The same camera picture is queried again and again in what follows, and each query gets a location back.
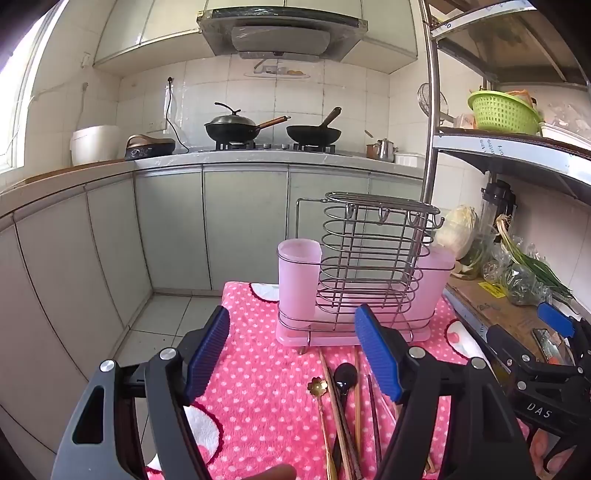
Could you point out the dark countertop cooker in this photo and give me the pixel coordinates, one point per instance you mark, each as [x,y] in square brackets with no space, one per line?
[150,147]

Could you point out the small copper pot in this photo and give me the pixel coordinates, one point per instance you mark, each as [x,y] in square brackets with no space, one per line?
[371,151]

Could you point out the gold flower spoon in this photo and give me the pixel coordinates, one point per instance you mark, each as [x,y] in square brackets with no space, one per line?
[317,386]

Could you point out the steel kettle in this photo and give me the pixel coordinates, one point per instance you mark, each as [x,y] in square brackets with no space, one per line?
[385,150]

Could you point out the gas stove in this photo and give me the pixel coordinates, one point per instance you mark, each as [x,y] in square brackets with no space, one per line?
[268,146]

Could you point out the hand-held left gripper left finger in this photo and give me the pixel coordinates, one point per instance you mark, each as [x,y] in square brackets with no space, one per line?
[207,355]

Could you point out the green onions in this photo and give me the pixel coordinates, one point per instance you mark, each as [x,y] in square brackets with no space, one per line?
[531,263]

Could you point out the white rice cooker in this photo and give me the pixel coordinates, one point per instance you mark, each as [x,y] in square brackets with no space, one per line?
[94,145]

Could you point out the white dish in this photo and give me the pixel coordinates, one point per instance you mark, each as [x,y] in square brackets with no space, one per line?
[408,159]

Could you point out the window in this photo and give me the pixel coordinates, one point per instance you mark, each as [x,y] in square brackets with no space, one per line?
[27,92]

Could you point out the cardboard box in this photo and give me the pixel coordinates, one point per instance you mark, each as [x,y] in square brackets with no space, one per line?
[489,304]

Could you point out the kitchen base cabinets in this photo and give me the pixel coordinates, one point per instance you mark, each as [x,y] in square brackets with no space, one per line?
[175,226]

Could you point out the brown wooden chopstick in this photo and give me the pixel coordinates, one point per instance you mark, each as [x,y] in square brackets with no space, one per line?
[333,401]
[345,429]

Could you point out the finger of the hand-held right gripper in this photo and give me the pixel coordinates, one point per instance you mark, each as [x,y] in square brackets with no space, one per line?
[556,318]
[510,350]

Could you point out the metal shelf rack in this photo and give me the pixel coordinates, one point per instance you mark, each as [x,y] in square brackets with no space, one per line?
[508,152]

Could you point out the black wok with lid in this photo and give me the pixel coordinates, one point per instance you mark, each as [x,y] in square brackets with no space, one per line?
[231,127]

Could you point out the black spoon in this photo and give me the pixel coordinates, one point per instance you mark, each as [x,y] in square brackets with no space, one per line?
[345,376]

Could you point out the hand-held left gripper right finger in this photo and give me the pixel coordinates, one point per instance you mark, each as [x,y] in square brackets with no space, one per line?
[376,350]

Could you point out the white tray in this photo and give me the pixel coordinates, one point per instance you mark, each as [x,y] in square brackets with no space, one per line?
[563,130]

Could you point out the pink plastic utensil cup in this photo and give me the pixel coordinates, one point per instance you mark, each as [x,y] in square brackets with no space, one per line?
[298,277]
[438,286]

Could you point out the green plastic basket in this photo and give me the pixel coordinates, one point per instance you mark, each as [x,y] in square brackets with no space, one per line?
[503,113]

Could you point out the napa cabbage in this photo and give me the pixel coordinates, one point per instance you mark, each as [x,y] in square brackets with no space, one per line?
[457,228]

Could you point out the dark chopstick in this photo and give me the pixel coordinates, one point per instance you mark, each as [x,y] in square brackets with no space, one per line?
[373,415]

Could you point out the black blender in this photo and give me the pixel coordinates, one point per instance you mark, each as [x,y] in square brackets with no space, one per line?
[497,198]

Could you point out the orange wooden chopstick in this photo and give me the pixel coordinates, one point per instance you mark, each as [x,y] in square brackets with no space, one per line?
[357,406]

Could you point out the black frying pan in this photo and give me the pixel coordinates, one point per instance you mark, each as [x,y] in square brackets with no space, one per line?
[314,134]

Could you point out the person's right hand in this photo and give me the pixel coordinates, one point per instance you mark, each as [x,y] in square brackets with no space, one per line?
[539,450]

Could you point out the range hood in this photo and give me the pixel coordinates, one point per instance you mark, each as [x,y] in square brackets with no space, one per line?
[281,32]

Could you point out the plastic bag of greens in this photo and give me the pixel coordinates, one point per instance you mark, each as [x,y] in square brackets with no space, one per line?
[519,286]

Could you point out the pink drip tray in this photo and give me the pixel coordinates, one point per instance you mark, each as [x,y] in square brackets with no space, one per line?
[295,337]

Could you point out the pink dotted blanket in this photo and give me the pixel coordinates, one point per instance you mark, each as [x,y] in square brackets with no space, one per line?
[263,369]

